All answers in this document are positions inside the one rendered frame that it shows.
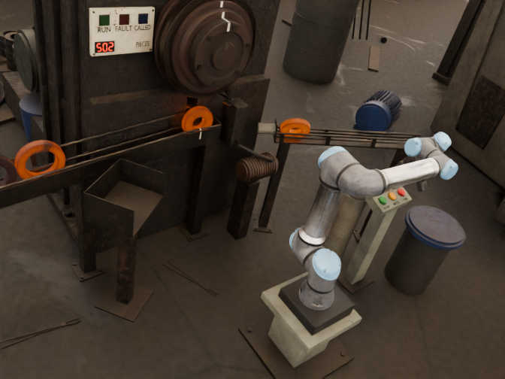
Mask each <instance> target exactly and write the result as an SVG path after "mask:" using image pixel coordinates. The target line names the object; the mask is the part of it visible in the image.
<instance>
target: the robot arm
mask: <svg viewBox="0 0 505 379"><path fill-rule="evenodd" d="M450 145H451V139H450V138H449V136H448V135H447V134H445V133H443V132H438V133H437V134H436V135H434V136H433V137H432V138H411V139H409V140H408V141H407V142H406V143H405V146H404V150H405V153H406V154H407V155H408V157H407V158H406V159H405V158H404V159H403V160H401V161H400V162H399V163H398V164H397V165H396V166H395V167H393V168H387V169H384V170H381V171H380V170H379V169H373V170H369V169H366V168H365V167H363V166H362V165H361V164H360V163H359V162H358V161H357V160H356V159H355V158H354V157H353V156H352V155H351V154H350V153H349V152H348V151H347V150H345V149H344V148H342V147H331V148H329V149H327V150H326V151H325V152H324V153H323V154H322V155H321V156H320V157H319V160H318V166H319V168H320V169H321V172H320V175H319V182H320V186H319V189H318V192H317V194H316V197H315V199H314V202H313V205H312V208H311V209H310V213H309V215H308V218H307V221H306V223H305V225H304V226H302V227H300V228H298V229H296V230H295V232H293V233H292V235H291V237H290V239H289V245H290V247H291V249H292V251H293V253H294V254H295V255H296V256H297V257H298V259H299V260H300V261H301V263H302V265H303V266H304V267H305V268H306V270H307V271H308V276H307V279H306V280H305V281H304V282H303V283H302V285H301V286H300V289H299V292H298V295H299V298H300V300H301V301H302V303H303V304H304V305H306V306H307V307H308V308H311V309H313V310H317V311H323V310H325V309H328V308H330V307H331V305H332V303H333V301H334V285H335V283H336V280H337V277H338V275H339V273H340V268H341V261H340V258H339V256H338V255H337V254H336V253H335V252H334V251H330V250H329V249H325V248H324V247H323V244H324V242H325V233H324V232H325V229H326V227H327V225H328V222H329V220H330V218H331V215H332V213H333V210H334V208H335V205H336V204H337V200H338V199H339V196H340V193H341V191H343V192H344V193H346V194H347V195H350V196H355V197H373V196H379V195H382V194H383V193H384V192H385V191H386V190H390V189H393V190H396V189H398V188H399V187H401V186H403V185H407V184H409V183H415V182H416V185H417V189H418V191H419V192H423V191H425V190H426V189H427V188H428V185H427V181H426V179H428V178H431V177H436V176H440V177H441V178H442V179H444V180H448V179H450V178H452V177H453V176H454V175H455V174H456V172H457V170H458V165H457V164H456V163H455V162H453V161H452V159H450V158H449V157H448V156H446V155H445V154H444V153H443V152H444V151H445V150H446V149H447V148H448V147H449V146H450Z"/></svg>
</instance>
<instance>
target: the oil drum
mask: <svg viewBox="0 0 505 379"><path fill-rule="evenodd" d="M359 1H360V0H298V3H297V6H296V9H295V15H294V18H293V21H292V27H291V31H290V34H289V36H288V43H287V46H286V52H285V55H284V58H283V68H284V69H285V71H286V72H288V73H289V74H290V75H292V76H294V77H296V78H298V79H301V80H305V81H308V82H312V83H328V82H330V81H333V79H335V76H336V73H337V70H338V66H339V64H340V60H341V57H342V55H343V53H344V48H345V45H346V41H347V38H348V36H349V32H350V29H351V27H352V22H353V20H354V17H355V13H356V11H357V8H358V3H359Z"/></svg>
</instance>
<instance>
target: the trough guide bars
mask: <svg viewBox="0 0 505 379"><path fill-rule="evenodd" d="M277 128H278V130H277V131H278V132H277V136H276V138H280V140H279V144H283V140H284V138H297V139H311V140H326V142H325V146H329V144H330V141H354V142H369V143H371V145H370V148H374V147H375V144H376V143H384V144H405V143H406V142H397V141H408V140H409V139H411V138H420V137H417V136H422V134H413V133H399V132H372V131H358V130H343V129H317V128H310V130H316V131H324V132H311V131H310V133H311V134H304V133H289V132H280V126H278V127H277ZM328 131H330V132H328ZM339 132H357V133H369V134H368V135H367V134H353V133H339ZM318 134H323V135H318ZM373 134H386V135H373ZM284 135H303V136H317V137H323V138H312V137H298V136H284ZM347 135H353V136H347ZM395 135H412V137H409V136H395ZM360 136H367V137H360ZM331 137H332V138H331ZM375 137H381V138H375ZM340 138H360V139H367V140H355V139H340ZM403 138H409V139H403ZM371 139H372V141H369V140H371ZM377 140H389V141H377Z"/></svg>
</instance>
